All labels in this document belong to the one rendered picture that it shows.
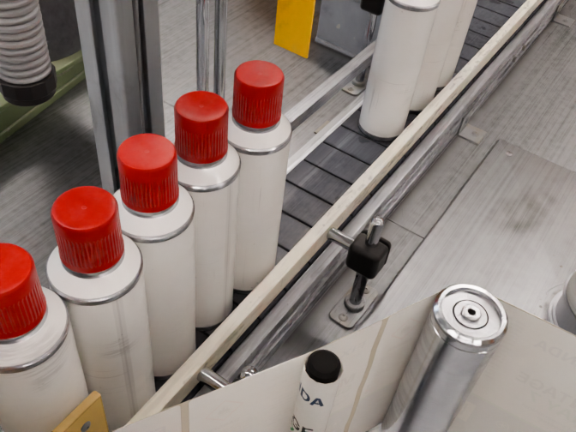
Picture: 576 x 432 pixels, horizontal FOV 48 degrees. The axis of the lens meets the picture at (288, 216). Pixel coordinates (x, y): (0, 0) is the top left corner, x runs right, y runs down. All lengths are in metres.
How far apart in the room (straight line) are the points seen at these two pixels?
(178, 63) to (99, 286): 0.58
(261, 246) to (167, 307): 0.11
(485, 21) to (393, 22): 0.37
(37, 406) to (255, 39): 0.69
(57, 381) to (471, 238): 0.42
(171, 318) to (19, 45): 0.19
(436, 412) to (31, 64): 0.30
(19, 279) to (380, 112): 0.47
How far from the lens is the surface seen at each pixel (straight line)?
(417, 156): 0.72
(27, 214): 0.71
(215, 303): 0.51
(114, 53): 0.52
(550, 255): 0.67
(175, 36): 0.96
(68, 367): 0.37
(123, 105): 0.55
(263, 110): 0.43
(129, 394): 0.45
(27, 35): 0.40
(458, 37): 0.79
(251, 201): 0.47
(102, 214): 0.34
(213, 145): 0.40
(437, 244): 0.63
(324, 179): 0.66
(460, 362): 0.34
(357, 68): 0.69
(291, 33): 0.49
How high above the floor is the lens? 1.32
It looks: 46 degrees down
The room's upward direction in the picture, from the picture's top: 8 degrees clockwise
